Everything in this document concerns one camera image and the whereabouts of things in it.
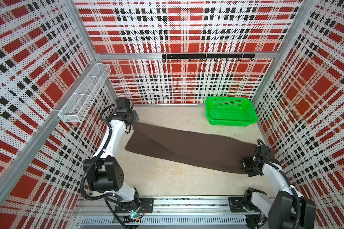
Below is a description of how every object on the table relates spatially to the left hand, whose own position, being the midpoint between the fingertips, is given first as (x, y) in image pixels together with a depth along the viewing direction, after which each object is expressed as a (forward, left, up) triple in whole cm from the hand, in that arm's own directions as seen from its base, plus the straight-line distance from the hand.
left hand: (134, 117), depth 86 cm
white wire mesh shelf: (+8, +41, -1) cm, 42 cm away
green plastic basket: (+24, -70, -23) cm, 77 cm away
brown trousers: (-12, -36, -17) cm, 41 cm away
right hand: (-22, -65, -18) cm, 71 cm away
